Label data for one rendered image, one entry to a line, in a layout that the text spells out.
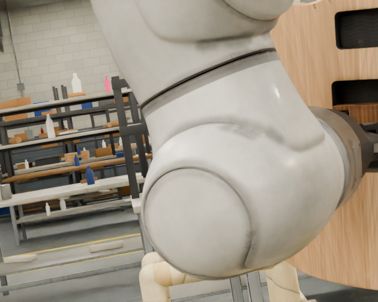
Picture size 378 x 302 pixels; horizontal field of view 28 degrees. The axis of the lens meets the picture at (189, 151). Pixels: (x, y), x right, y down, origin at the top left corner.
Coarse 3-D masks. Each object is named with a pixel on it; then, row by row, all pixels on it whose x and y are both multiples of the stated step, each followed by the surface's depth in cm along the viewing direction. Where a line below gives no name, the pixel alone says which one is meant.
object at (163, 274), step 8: (152, 264) 95; (160, 264) 95; (168, 264) 95; (144, 272) 95; (152, 272) 94; (160, 272) 94; (168, 272) 94; (176, 272) 94; (160, 280) 94; (168, 280) 94; (176, 280) 95; (184, 280) 95; (192, 280) 95; (200, 280) 95
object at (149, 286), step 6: (144, 282) 95; (150, 282) 94; (144, 288) 95; (150, 288) 94; (156, 288) 94; (162, 288) 95; (144, 294) 95; (150, 294) 94; (156, 294) 94; (162, 294) 95; (144, 300) 95; (150, 300) 94; (156, 300) 94; (162, 300) 95
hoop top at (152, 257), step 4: (152, 252) 104; (156, 252) 104; (144, 256) 104; (148, 256) 103; (152, 256) 103; (156, 256) 103; (160, 256) 103; (144, 260) 103; (148, 260) 103; (152, 260) 103; (156, 260) 103; (160, 260) 103; (144, 264) 103
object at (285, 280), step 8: (280, 264) 95; (288, 264) 95; (272, 272) 96; (280, 272) 95; (288, 272) 95; (280, 280) 95; (288, 280) 95; (296, 280) 95; (280, 288) 95; (288, 288) 95; (296, 288) 95; (280, 296) 95; (288, 296) 95; (296, 296) 95
